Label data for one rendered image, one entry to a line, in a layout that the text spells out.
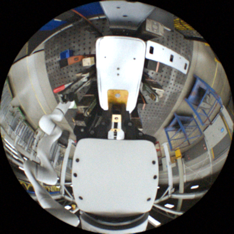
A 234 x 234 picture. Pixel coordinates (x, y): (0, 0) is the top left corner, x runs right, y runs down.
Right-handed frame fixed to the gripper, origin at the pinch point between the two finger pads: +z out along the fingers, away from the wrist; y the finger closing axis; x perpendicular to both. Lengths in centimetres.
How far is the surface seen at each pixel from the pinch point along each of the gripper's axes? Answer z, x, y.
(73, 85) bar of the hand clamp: 11.5, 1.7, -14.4
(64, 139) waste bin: 79, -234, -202
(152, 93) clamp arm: 19.1, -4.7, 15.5
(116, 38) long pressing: 27.6, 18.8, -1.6
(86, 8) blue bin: 17.5, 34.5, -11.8
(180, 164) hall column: -47, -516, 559
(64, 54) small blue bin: 55, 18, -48
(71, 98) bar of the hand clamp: 6.3, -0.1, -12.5
